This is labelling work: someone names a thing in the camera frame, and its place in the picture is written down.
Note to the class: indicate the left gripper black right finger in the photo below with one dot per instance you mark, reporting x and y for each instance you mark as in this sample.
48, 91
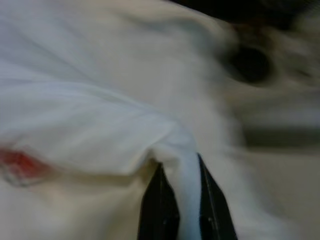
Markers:
215, 215

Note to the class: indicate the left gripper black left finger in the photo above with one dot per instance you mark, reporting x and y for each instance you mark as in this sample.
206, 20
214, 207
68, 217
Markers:
157, 212

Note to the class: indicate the cream cartoon print blanket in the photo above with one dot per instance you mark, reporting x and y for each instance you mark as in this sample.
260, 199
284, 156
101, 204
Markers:
100, 100

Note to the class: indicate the mattress with beige sheet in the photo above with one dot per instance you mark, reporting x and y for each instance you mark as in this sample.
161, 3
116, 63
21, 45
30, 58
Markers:
287, 187

